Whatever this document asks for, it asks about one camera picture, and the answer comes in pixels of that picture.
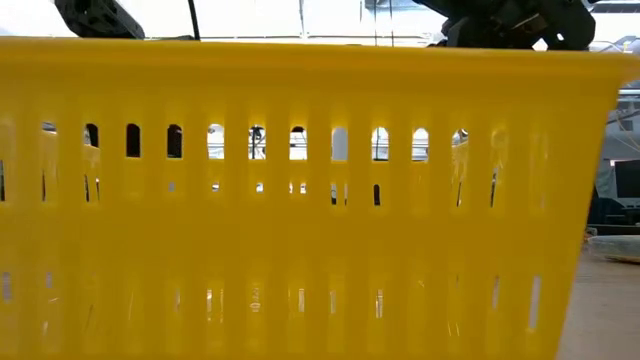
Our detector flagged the yellow plastic basket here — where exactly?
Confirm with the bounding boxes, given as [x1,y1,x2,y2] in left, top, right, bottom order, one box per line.
[0,36,640,360]

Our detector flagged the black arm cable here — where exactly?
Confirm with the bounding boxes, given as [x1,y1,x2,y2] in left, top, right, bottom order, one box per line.
[186,0,202,42]

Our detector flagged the grey covered machine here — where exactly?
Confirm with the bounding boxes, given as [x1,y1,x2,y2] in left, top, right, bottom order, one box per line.
[586,79,640,237]

